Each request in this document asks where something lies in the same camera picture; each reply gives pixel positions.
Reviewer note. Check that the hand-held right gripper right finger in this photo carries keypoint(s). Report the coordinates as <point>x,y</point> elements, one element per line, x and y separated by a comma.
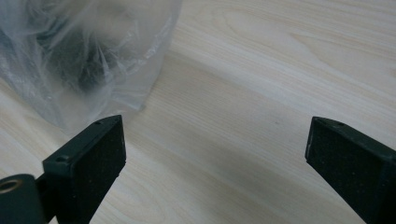
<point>351,165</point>

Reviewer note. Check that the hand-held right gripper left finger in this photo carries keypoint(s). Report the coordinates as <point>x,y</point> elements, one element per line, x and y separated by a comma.
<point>90,161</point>

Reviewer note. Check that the clear plastic bag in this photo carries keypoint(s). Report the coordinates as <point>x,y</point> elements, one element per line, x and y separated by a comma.
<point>134,46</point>

